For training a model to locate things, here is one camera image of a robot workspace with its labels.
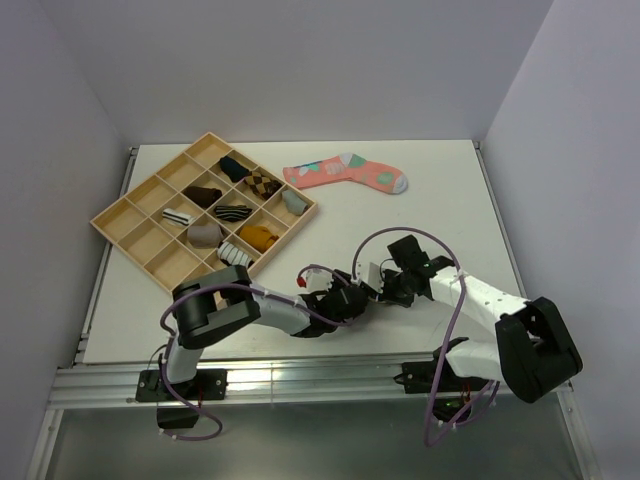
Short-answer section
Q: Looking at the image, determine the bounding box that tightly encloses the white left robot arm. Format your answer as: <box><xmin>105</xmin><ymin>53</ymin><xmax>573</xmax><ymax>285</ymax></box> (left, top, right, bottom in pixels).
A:
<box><xmin>158</xmin><ymin>264</ymin><xmax>369</xmax><ymax>399</ymax></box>

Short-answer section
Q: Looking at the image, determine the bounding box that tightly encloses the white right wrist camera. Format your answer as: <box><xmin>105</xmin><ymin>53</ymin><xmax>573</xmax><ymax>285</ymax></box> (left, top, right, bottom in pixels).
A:
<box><xmin>355</xmin><ymin>262</ymin><xmax>384</xmax><ymax>293</ymax></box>

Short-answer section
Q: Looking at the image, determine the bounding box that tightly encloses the mustard rolled sock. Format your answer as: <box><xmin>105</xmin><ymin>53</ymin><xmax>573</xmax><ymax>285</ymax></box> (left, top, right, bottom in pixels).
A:
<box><xmin>238</xmin><ymin>225</ymin><xmax>279</xmax><ymax>254</ymax></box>

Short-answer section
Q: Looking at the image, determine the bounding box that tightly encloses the pink patterned sock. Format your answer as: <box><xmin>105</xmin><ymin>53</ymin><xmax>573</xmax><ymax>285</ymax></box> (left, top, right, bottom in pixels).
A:
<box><xmin>282</xmin><ymin>153</ymin><xmax>409</xmax><ymax>195</ymax></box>

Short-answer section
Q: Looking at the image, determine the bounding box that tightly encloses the beige grey rolled sock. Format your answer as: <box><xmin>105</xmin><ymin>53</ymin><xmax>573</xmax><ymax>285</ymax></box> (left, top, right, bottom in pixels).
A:
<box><xmin>187</xmin><ymin>223</ymin><xmax>224</xmax><ymax>249</ymax></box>

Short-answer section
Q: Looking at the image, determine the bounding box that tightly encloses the white black striped sock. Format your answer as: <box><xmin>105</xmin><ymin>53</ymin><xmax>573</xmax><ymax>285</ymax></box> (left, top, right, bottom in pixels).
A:
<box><xmin>217</xmin><ymin>241</ymin><xmax>254</xmax><ymax>268</ymax></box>

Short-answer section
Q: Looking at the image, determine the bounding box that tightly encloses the dark brown rolled sock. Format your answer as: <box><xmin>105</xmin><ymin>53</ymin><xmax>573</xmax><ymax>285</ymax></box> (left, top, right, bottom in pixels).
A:
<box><xmin>183</xmin><ymin>185</ymin><xmax>223</xmax><ymax>209</ymax></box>

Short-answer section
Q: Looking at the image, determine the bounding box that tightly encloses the brown argyle rolled sock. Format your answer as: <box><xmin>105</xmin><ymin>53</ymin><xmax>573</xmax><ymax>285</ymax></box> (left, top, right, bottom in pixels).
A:
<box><xmin>243</xmin><ymin>171</ymin><xmax>282</xmax><ymax>200</ymax></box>

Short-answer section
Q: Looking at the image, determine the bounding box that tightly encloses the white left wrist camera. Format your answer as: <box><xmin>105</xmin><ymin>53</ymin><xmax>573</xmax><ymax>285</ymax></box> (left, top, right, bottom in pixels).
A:
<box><xmin>296</xmin><ymin>267</ymin><xmax>333</xmax><ymax>292</ymax></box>

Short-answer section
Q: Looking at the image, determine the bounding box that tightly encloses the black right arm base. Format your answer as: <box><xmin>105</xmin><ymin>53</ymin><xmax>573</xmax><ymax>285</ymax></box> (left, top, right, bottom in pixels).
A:
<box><xmin>393</xmin><ymin>357</ymin><xmax>489</xmax><ymax>422</ymax></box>

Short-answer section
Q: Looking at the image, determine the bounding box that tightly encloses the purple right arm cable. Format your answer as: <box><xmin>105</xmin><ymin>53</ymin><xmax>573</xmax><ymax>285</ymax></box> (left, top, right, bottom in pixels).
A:
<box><xmin>351</xmin><ymin>227</ymin><xmax>501</xmax><ymax>449</ymax></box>

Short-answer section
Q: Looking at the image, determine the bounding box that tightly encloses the brown striped sock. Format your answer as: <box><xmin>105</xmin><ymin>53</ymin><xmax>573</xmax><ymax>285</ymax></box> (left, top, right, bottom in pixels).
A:
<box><xmin>369</xmin><ymin>295</ymin><xmax>387</xmax><ymax>304</ymax></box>

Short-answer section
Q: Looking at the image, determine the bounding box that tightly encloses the white black rolled sock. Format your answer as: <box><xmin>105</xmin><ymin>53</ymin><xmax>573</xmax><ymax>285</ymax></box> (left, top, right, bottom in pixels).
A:
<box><xmin>161</xmin><ymin>208</ymin><xmax>193</xmax><ymax>227</ymax></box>

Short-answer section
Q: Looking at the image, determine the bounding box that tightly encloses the aluminium front rail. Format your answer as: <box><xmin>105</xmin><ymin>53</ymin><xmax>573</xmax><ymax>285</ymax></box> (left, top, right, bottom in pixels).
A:
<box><xmin>47</xmin><ymin>349</ymin><xmax>574</xmax><ymax>409</ymax></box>

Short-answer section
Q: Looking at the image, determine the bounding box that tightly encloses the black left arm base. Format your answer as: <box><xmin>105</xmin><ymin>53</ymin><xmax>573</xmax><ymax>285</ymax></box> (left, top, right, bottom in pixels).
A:
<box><xmin>135</xmin><ymin>369</ymin><xmax>227</xmax><ymax>430</ymax></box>

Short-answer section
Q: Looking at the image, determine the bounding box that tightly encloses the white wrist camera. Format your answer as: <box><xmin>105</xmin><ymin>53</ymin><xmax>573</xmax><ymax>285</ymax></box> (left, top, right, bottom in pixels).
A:
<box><xmin>355</xmin><ymin>262</ymin><xmax>384</xmax><ymax>293</ymax></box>
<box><xmin>296</xmin><ymin>267</ymin><xmax>333</xmax><ymax>292</ymax></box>

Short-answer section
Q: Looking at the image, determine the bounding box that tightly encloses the dark navy rolled sock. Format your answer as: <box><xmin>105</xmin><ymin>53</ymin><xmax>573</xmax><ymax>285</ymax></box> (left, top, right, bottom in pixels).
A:
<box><xmin>219</xmin><ymin>155</ymin><xmax>251</xmax><ymax>183</ymax></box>

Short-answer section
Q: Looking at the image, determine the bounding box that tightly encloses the black striped rolled sock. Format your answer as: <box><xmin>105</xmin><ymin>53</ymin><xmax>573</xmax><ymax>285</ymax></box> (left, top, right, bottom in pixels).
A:
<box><xmin>213</xmin><ymin>205</ymin><xmax>253</xmax><ymax>223</ymax></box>

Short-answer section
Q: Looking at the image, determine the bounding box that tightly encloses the wooden compartment tray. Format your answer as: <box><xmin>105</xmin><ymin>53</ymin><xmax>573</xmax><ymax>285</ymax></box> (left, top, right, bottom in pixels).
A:
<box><xmin>91</xmin><ymin>132</ymin><xmax>317</xmax><ymax>291</ymax></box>

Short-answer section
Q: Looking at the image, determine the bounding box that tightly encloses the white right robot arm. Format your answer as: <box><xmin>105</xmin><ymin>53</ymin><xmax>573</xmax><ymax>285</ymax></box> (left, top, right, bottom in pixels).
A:
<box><xmin>381</xmin><ymin>235</ymin><xmax>584</xmax><ymax>403</ymax></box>

